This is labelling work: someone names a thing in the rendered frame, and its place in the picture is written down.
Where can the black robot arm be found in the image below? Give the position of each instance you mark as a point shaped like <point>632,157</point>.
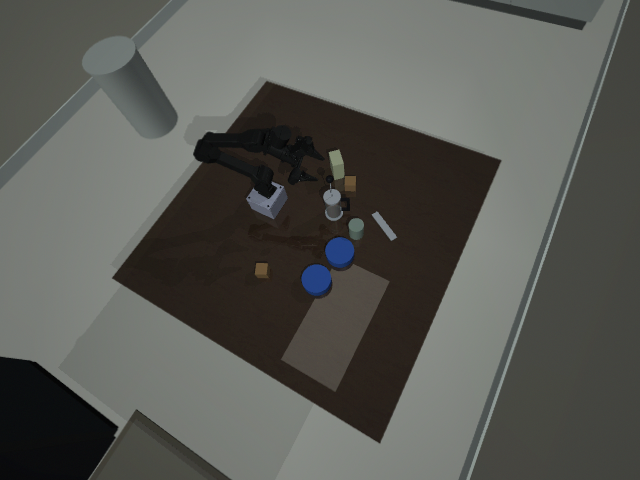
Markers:
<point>269,140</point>

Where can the blue cylinder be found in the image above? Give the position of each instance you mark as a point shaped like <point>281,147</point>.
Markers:
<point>316,280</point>
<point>339,252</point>

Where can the grey flat bar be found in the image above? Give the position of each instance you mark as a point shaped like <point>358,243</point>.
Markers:
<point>384,226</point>

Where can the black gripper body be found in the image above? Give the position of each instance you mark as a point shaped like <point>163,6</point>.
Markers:
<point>296,172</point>

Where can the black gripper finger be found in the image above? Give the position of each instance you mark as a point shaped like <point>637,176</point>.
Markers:
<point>312,152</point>
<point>306,177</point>

